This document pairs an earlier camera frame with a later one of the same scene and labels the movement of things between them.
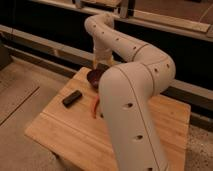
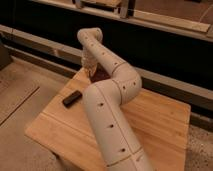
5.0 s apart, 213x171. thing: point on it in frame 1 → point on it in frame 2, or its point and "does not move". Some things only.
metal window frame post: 124,5 does not move
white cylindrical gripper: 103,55 → 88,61
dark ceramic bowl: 95,74 does not move
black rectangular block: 71,98 does not move
